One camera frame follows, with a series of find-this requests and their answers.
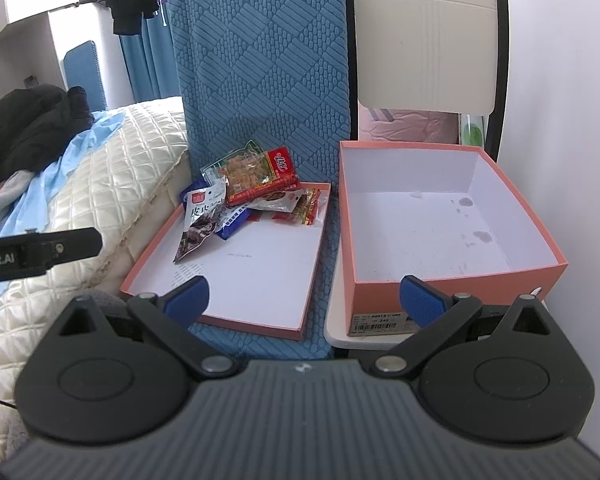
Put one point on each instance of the blue curtain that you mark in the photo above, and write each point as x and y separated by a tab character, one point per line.
149	58

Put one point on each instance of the black clothing pile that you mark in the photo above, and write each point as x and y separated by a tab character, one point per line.
37	125

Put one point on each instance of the red clear tofu snack packet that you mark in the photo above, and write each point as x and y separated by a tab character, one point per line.
259	175

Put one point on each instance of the white beef snack packet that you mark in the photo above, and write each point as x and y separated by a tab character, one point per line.
202	213

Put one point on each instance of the blue white snack packet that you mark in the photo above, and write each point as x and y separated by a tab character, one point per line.
230	219

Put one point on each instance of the white wardrobe shelf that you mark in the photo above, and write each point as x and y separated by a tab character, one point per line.
35	36

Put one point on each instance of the pink shoebox lid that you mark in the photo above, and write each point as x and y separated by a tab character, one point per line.
260	278

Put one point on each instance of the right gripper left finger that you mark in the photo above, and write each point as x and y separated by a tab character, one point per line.
167	319

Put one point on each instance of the light blue sheet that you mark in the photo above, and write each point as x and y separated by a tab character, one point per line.
25	196

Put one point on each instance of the pink quilted bundle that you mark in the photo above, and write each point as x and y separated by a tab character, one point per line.
382	124

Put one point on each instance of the dark spicy strips clear packet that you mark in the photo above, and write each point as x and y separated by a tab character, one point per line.
298	205

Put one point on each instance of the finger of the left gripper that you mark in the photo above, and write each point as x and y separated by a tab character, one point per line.
33	254

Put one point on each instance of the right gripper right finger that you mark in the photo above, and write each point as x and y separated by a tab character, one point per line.
439	319

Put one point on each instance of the blue quilted chair cover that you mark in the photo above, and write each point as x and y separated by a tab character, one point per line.
275	72

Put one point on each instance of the green clear pickle snack packet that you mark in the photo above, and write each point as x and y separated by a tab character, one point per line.
215	171

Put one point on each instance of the blue padded chair back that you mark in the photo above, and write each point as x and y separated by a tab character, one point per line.
82	70

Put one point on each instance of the pink shoebox base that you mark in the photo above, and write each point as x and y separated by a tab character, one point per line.
443	213

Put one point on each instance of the cream quilted bed cover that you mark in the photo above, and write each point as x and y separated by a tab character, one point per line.
126	189

